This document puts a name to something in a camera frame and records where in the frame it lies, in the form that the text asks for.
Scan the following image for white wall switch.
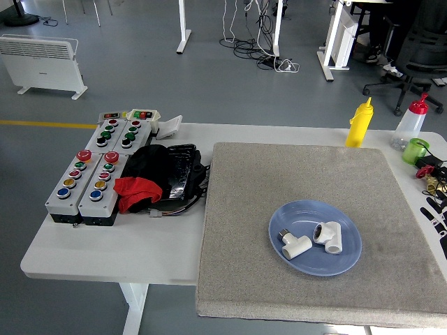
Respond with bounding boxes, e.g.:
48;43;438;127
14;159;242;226
156;114;184;140

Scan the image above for cream switch box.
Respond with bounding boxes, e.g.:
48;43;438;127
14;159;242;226
125;108;161;133

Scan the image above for glossy black tray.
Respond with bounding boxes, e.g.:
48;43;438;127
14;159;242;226
163;143;202;200

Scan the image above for brass valve with red handle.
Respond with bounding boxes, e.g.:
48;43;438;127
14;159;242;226
415;164;447;196

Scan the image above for grey button box, emergency stop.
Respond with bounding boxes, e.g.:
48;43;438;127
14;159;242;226
45;149;102;224
77;151;130;227

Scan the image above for small grey switch box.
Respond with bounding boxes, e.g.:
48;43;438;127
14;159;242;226
98;111;129;123

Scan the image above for white table leg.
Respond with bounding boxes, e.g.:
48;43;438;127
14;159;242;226
118;282;149;335

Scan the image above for thin black cable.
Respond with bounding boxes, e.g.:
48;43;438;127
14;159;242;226
421;188;447;203

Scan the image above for red cloth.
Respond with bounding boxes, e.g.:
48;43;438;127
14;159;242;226
113;177;164;214

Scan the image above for white tee pipe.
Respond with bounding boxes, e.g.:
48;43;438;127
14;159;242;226
312;221;342;255
277;228;313;260

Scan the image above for person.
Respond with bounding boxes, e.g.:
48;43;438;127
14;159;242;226
365;0;420;64

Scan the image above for black office chair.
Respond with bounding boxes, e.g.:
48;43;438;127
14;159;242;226
362;0;447;117

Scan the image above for white panel heater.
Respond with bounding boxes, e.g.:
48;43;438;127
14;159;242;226
0;33;89;101

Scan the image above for clear squeeze bottle, red cap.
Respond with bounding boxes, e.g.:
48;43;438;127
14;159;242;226
391;92;430;151

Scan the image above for white desk leg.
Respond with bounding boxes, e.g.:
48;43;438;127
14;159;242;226
176;0;192;54
272;0;284;59

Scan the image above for yellow squeeze bottle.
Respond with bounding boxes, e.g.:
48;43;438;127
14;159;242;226
345;97;374;148

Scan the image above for black round stand base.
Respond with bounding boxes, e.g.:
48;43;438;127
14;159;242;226
3;0;40;28

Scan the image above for white connector with wires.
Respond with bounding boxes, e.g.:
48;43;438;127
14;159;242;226
148;205;177;219

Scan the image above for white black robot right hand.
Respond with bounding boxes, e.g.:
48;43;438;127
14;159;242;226
420;198;447;247

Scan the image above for grey button box, black knob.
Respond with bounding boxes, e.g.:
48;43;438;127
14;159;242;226
85;118;126;155
113;119;153;156

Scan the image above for green translucent cup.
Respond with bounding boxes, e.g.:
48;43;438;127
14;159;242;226
401;137;430;165

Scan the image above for black power adapter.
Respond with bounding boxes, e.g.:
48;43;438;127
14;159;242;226
415;155;444;169

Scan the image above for grey-brown mat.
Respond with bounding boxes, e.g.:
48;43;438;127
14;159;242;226
195;141;447;329

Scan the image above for blue plate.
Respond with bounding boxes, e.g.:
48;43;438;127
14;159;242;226
268;199;363;277

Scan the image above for white desk frame with panel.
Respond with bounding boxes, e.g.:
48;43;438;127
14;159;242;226
316;0;359;82

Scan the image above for metal chair legs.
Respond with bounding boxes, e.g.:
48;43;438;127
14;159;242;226
62;0;113;28

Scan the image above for tangle of floor cables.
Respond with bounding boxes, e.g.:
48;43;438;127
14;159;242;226
219;0;301;74

